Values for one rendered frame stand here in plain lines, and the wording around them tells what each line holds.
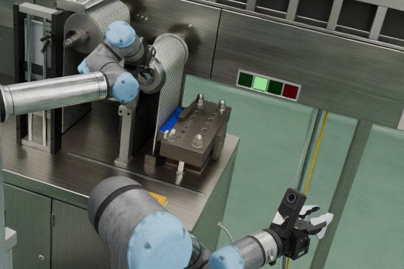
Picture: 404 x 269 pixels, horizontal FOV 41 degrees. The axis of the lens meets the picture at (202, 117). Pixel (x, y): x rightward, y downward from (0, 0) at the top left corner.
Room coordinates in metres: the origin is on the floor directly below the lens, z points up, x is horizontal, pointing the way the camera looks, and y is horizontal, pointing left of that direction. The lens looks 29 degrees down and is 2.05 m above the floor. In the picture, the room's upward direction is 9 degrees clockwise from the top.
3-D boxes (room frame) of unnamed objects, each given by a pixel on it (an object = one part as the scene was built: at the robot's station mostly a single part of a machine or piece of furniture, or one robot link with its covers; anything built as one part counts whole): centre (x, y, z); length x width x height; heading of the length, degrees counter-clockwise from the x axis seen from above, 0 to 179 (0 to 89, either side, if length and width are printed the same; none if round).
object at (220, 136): (1.81, -0.09, 0.96); 0.10 x 0.03 x 0.11; 167
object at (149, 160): (1.81, 0.13, 0.92); 0.28 x 0.04 x 0.04; 167
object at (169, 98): (1.81, 0.13, 1.11); 0.23 x 0.01 x 0.18; 167
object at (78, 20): (1.89, 0.43, 1.33); 0.25 x 0.14 x 0.14; 167
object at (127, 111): (1.67, 0.26, 1.05); 0.06 x 0.05 x 0.31; 167
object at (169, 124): (1.80, 0.11, 1.03); 0.21 x 0.04 x 0.03; 167
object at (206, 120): (1.82, 0.01, 1.00); 0.40 x 0.16 x 0.06; 167
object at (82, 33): (1.73, 0.47, 1.33); 0.06 x 0.06 x 0.06; 77
